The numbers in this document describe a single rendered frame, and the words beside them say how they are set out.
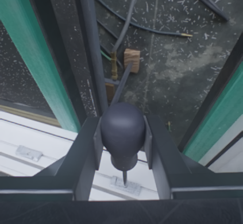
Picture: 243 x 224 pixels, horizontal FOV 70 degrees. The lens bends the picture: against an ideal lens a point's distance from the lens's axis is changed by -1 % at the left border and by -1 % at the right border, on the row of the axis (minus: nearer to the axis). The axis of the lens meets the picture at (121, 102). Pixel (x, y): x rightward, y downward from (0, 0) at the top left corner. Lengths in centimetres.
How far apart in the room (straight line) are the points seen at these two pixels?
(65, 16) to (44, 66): 33
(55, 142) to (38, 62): 19
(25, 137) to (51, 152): 7
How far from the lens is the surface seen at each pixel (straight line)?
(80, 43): 56
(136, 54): 121
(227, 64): 19
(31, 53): 22
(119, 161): 16
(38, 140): 39
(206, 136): 24
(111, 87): 111
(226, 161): 26
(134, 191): 31
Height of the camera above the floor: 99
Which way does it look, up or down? 35 degrees down
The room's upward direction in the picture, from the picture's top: 159 degrees counter-clockwise
